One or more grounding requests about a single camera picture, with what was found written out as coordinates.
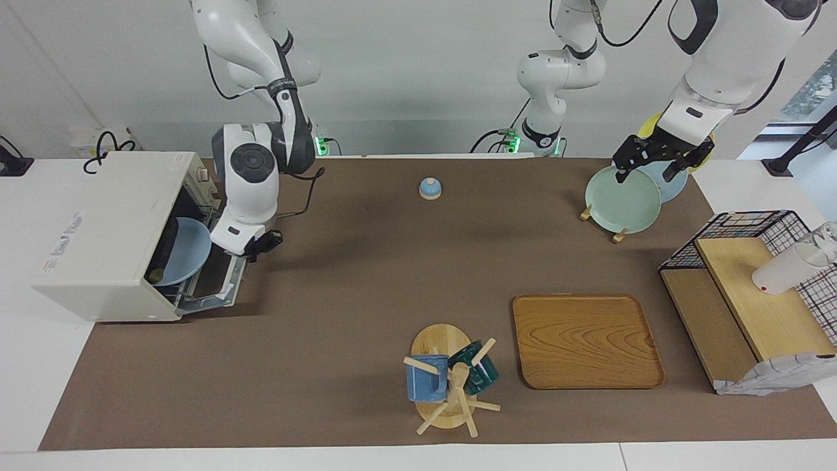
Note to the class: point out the dark purple eggplant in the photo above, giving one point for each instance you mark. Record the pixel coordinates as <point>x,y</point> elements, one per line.
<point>163,252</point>

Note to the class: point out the yellow plate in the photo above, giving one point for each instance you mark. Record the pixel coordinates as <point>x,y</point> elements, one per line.
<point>707,154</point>

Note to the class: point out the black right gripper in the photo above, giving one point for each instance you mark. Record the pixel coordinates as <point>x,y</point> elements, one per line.
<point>267,241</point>

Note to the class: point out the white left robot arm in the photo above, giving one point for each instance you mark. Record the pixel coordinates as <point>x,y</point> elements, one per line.
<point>726,59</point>

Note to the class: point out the blue mug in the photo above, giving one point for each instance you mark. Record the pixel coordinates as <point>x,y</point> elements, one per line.
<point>425,383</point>

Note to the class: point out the pale green plate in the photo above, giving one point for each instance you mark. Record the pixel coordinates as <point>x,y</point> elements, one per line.
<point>621,201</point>

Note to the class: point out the rectangular wooden tray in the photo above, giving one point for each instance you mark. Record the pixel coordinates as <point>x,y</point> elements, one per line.
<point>585,343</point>

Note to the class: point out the brown table mat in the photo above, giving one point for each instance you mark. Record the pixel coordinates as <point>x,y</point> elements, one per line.
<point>392,294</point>

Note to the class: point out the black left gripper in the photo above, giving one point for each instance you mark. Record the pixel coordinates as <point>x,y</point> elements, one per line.
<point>660,145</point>

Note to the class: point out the clear glass cup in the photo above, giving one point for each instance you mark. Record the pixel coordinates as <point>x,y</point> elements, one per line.
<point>827,235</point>

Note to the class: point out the wooden crate with mesh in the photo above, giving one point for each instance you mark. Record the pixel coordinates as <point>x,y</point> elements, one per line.
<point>765,314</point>

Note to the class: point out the white paper cup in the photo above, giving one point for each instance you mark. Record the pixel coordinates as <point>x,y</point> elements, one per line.
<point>785,269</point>

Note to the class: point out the black clamp mount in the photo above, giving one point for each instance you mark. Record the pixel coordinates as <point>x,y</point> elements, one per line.
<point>13,163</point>

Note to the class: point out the cream toaster oven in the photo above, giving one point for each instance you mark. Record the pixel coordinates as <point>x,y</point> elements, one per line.
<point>98,248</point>

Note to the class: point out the light blue round plate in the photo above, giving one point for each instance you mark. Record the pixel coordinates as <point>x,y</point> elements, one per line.
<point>189,252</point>

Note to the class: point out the wooden mug tree stand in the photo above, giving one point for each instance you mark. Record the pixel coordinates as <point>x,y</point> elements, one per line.
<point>439,340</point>

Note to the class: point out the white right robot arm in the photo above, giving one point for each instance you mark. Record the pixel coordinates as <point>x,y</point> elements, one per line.
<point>252,190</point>

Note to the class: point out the black angled stand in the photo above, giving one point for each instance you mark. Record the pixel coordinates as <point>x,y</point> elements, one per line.
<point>801,147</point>

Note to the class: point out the silver oven knob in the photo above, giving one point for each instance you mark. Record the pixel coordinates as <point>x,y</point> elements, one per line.
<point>214,194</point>
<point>203,175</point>

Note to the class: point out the dark green mug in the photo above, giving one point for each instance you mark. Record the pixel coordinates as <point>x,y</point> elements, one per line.
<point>480,373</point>

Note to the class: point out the toaster oven glass door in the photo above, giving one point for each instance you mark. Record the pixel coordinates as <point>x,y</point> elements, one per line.
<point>216,281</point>

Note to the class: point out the small blue lid wooden knob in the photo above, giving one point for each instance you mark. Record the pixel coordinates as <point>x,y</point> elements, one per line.
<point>430,190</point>

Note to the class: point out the wooden plate rack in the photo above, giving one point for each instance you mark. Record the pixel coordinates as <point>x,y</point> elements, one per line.
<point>618,237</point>

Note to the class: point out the large light blue plate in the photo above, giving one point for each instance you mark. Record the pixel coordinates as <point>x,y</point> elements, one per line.
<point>673,190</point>

